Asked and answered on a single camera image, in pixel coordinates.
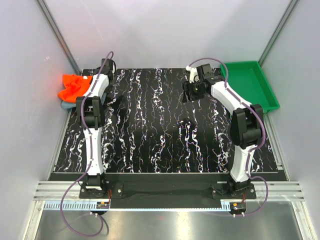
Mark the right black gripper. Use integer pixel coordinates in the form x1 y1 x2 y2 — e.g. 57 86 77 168
182 79 206 104

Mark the orange t shirt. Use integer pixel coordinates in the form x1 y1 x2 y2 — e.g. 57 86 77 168
57 74 93 103

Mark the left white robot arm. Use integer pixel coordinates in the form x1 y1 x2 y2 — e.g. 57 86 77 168
76 57 116 198

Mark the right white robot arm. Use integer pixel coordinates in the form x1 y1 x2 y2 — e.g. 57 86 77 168
182 64 266 199

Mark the black marbled table mat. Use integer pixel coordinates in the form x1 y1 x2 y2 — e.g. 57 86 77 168
53 67 285 174

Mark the green plastic tray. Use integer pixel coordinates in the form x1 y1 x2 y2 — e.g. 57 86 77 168
220 60 280 113

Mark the folded grey-blue t shirt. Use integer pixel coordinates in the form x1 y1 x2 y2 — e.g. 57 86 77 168
61 101 76 110

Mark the right orange connector block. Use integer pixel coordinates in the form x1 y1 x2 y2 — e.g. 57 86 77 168
230 202 247 212

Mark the orange connector block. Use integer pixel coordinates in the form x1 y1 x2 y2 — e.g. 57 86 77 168
230 202 247 212
96 201 110 209

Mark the left orange connector block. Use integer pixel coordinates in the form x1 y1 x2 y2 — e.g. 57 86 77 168
96 201 110 209

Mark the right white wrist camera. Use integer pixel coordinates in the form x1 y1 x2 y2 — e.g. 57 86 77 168
185 65 200 83

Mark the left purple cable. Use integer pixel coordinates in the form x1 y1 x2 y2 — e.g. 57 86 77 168
59 51 115 237

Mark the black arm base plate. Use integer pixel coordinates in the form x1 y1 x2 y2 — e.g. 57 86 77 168
79 173 257 210

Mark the aluminium frame rail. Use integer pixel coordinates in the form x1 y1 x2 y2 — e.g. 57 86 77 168
33 181 304 202

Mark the white slotted cable duct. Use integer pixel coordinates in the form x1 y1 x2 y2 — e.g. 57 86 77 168
44 201 109 211

